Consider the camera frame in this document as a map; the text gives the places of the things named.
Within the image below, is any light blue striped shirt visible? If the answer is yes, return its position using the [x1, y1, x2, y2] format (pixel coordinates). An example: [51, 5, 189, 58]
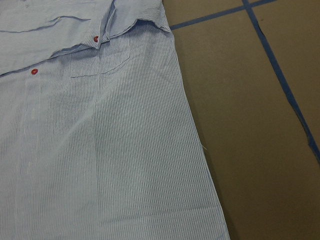
[0, 0, 230, 240]

